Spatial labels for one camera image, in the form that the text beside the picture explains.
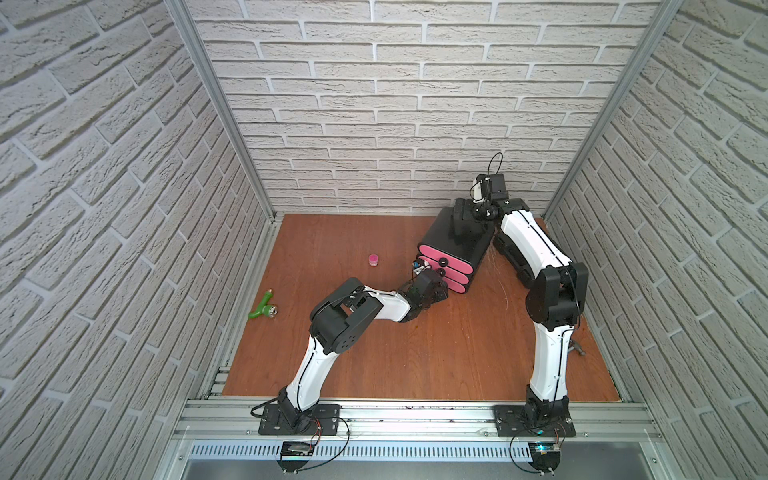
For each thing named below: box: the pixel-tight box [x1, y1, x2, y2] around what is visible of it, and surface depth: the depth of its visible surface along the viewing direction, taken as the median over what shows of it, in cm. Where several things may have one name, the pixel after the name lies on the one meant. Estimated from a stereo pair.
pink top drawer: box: [419, 244, 474, 274], surface depth 89 cm
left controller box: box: [281, 441, 315, 457], surface depth 72 cm
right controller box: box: [528, 442, 561, 472], surface depth 71 cm
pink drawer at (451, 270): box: [417, 255, 470, 284], surface depth 91 cm
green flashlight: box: [248, 288, 278, 319], surface depth 93 cm
